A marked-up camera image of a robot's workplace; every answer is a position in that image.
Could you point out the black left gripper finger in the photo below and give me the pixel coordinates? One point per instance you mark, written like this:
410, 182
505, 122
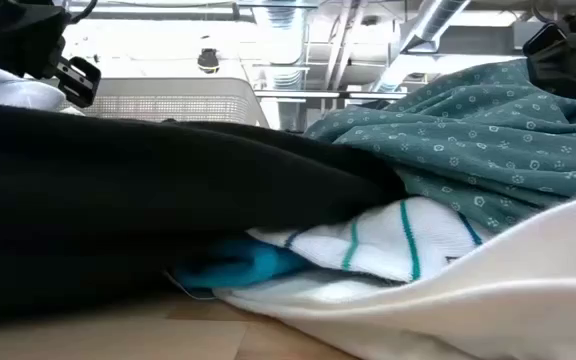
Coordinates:
88, 75

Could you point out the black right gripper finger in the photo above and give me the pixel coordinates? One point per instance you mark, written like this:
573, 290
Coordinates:
545, 40

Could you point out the green patterned garment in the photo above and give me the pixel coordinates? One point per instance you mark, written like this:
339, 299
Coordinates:
493, 140

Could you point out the black garment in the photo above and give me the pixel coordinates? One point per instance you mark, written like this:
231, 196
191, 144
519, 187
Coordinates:
118, 200

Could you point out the blue cloth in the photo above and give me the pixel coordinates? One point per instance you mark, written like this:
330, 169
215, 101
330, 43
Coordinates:
238, 265

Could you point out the white sock with teal stripes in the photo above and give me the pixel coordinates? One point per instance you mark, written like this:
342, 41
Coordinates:
383, 240

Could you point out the white plastic laundry bin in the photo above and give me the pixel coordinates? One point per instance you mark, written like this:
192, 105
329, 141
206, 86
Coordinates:
168, 92

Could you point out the silver ventilation duct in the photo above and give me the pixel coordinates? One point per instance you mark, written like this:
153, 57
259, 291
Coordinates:
433, 20

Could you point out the black dome camera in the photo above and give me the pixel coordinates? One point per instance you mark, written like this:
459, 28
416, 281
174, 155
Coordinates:
208, 61

